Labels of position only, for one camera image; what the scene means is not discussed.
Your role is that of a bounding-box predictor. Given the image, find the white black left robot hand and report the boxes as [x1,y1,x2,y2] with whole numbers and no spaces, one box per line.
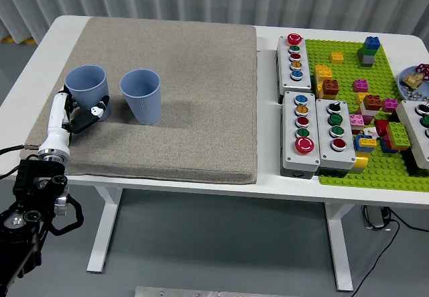
[39,87,111,156]

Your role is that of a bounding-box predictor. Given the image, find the blue ribbed plastic cup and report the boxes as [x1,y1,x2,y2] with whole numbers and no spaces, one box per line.
[119,68,162,126]
[64,64,112,122]

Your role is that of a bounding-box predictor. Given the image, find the white table leg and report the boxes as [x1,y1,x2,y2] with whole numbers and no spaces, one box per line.
[86,185,123,274]
[324,202,355,292]

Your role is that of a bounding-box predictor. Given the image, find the grey-brown fabric mat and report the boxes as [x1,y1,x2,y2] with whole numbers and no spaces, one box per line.
[23,16,259,185]

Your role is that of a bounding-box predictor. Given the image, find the five-button box large red mushroom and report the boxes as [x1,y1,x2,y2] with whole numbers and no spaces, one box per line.
[280,91,321,179]

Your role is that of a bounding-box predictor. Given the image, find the five-button box small red mushroom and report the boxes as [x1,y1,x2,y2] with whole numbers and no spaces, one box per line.
[275,34,313,104]

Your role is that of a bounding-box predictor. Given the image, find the four-button box black selector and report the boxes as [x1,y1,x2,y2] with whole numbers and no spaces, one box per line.
[315,98,357,177]

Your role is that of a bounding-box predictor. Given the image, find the green studded baseplate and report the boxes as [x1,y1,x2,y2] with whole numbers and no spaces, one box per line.
[303,38,429,192]

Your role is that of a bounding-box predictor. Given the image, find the light pink brick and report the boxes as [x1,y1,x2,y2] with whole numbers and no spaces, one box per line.
[349,114,365,133]

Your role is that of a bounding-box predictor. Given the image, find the yellow grey brick stack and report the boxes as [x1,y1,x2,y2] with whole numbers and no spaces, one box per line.
[350,152,369,177]

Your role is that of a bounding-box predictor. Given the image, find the blue yellow brick pair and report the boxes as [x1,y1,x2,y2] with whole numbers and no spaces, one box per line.
[354,134,378,154]

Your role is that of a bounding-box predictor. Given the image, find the brown white pink brick stack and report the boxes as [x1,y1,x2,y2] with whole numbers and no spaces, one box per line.
[355,95,383,125]

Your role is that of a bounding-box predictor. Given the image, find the blue green grey brick tower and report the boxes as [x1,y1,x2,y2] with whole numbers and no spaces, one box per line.
[357,36,382,68]

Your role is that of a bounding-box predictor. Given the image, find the red brick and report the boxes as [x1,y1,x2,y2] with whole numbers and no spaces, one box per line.
[374,119,389,137]

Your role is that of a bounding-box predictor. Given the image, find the green-topped multicolour brick stack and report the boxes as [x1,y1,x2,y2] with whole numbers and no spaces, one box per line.
[380,121,412,154]

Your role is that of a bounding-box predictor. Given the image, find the blue plate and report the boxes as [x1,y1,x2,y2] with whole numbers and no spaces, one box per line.
[397,66,429,102]

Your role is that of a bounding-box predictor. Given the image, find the white button box black stand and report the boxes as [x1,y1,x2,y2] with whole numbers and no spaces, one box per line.
[395,99,429,171]

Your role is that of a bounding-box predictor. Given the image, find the brass pipe fitting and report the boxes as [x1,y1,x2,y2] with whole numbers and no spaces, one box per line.
[402,72,424,88]

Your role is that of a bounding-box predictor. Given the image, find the black power cable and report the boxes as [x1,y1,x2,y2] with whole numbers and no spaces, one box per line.
[351,209,429,297]

